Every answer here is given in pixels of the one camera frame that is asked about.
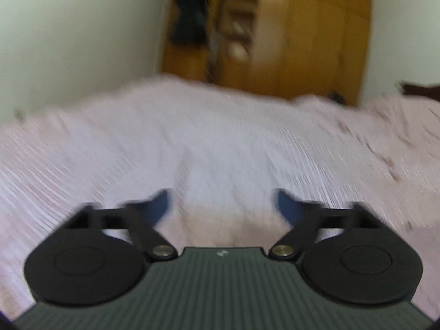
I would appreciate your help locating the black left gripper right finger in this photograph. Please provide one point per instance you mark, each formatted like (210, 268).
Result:
(347, 255)

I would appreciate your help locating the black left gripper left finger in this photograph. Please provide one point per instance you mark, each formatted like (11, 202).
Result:
(98, 255)

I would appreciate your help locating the dark hanging clothes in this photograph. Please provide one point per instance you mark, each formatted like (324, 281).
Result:
(190, 28)

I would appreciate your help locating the pink checkered bed cover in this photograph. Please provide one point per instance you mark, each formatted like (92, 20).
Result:
(222, 153)

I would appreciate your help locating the dark wooden headboard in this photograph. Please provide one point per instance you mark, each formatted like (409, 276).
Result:
(431, 91)

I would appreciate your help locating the wooden wardrobe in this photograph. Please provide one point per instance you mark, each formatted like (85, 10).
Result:
(296, 47)

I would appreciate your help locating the white item on shelf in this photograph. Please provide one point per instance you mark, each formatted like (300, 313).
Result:
(237, 52)

